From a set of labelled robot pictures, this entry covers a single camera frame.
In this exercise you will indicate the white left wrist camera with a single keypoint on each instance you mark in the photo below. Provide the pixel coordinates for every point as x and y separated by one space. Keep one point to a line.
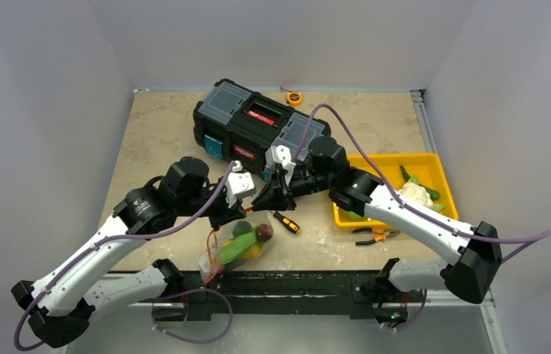
239 184

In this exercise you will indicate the green cucumber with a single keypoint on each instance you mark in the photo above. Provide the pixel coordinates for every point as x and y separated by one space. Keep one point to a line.
434 195

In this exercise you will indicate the clear orange zip top bag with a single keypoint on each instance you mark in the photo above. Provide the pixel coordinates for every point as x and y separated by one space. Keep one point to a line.
209 263

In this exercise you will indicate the green round cabbage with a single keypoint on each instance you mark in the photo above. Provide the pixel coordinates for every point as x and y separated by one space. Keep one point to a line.
353 217

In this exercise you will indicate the yellow corn cob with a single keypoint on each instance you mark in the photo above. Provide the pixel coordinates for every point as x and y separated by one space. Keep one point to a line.
254 252

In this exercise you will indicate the orange black pliers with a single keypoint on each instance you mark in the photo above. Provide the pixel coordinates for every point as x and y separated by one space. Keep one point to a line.
379 235

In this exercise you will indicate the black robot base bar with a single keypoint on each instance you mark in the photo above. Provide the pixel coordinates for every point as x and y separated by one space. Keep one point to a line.
356 294

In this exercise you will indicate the dark green avocado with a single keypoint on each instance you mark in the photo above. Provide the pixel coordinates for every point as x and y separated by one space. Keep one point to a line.
241 228

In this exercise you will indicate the white cauliflower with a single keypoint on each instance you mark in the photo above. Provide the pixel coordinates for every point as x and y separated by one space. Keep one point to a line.
417 193

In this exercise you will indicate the dark red plum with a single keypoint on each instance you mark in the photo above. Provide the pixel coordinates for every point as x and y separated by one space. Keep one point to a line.
264 232

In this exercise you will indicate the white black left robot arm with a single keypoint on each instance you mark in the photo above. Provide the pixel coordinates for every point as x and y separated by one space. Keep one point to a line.
60 306

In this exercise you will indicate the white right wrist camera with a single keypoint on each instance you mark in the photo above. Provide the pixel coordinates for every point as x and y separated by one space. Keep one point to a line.
278 158

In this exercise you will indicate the yellow tape measure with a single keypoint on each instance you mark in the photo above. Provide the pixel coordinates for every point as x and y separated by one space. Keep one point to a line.
293 98

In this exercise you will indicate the yellow plastic tray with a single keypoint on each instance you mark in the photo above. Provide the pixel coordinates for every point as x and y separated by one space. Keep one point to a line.
428 168

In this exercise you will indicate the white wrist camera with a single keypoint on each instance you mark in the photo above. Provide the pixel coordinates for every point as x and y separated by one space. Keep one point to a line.
278 158
239 184

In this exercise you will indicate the black plastic toolbox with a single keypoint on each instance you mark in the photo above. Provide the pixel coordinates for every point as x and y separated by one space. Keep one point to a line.
233 122

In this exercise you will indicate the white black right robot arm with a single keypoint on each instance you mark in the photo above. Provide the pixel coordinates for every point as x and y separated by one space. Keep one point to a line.
469 257

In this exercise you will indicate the black yellow screwdriver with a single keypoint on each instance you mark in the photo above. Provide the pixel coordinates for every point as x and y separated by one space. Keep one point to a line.
289 224

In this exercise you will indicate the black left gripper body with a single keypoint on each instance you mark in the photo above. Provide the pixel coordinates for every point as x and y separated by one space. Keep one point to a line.
217 209

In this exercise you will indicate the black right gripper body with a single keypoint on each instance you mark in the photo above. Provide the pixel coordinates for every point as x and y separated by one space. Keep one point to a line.
282 184

